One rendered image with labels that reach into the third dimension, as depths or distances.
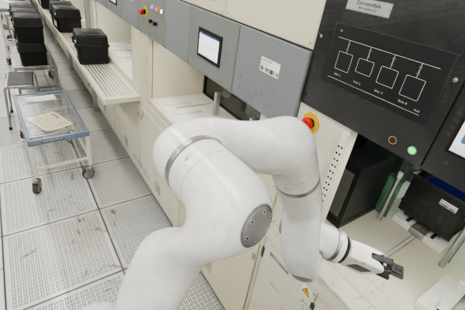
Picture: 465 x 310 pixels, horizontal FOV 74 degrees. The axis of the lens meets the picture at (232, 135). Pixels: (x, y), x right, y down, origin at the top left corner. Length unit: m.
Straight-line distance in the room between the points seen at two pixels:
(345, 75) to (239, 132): 0.49
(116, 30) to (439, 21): 3.22
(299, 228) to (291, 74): 0.52
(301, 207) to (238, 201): 0.28
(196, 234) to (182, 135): 0.15
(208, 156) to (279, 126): 0.13
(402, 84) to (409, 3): 0.17
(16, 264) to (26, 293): 0.23
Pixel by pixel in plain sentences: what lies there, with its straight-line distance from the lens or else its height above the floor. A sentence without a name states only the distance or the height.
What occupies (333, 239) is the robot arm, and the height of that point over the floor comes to 1.20.
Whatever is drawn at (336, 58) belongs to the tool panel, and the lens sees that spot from 0.92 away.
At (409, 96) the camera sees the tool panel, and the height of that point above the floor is 1.54.
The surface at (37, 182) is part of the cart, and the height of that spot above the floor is 0.11.
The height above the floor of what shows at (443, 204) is 1.07.
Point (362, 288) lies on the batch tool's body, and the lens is 1.24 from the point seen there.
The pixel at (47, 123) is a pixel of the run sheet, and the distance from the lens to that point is 2.85.
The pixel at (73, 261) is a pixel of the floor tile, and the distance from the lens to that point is 2.33.
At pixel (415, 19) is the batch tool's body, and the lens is 0.82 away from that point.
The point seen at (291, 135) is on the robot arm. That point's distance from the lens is 0.49.
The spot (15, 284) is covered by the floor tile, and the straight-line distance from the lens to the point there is 2.32.
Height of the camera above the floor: 1.75
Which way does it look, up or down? 29 degrees down
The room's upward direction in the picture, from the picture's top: 9 degrees clockwise
